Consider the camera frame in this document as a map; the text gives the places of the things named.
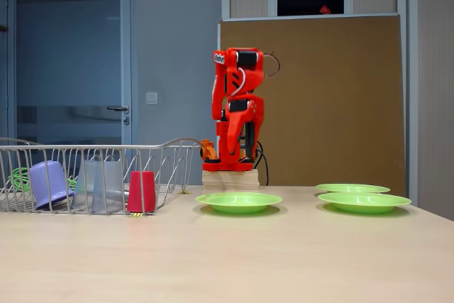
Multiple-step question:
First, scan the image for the translucent grey plastic cup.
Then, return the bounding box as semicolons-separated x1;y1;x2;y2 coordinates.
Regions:
92;160;126;214
72;160;104;211

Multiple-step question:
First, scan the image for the brown pin board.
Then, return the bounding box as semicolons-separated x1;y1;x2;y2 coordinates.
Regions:
216;13;407;198

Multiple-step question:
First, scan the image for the metal wire dish rack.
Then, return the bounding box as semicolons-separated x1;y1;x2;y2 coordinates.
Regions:
0;136;203;216

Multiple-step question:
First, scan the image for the purple plastic mug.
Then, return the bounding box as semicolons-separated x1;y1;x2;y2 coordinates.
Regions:
28;160;75;211

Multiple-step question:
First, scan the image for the grey glazed door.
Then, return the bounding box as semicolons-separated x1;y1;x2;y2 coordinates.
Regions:
6;0;133;148

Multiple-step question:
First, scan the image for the red plastic cup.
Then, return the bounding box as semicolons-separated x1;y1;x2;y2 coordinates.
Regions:
126;170;157;214

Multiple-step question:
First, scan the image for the green whisk with steel handle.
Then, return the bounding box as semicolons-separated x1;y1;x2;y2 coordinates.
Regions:
7;166;131;200

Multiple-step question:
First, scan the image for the black cable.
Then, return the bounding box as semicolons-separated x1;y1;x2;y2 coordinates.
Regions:
253;139;270;186

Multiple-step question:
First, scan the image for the light orange table clamp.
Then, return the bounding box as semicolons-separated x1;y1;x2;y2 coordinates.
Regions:
198;138;219;162

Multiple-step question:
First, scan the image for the green plastic plate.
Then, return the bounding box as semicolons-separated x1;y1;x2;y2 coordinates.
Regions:
194;192;284;215
315;183;391;194
317;192;412;215

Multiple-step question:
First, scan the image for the white servo cable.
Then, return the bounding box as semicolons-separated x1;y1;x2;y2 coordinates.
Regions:
232;53;281;100

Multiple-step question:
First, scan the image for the wooden base block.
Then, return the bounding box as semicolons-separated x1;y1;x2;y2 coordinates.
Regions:
201;170;260;190

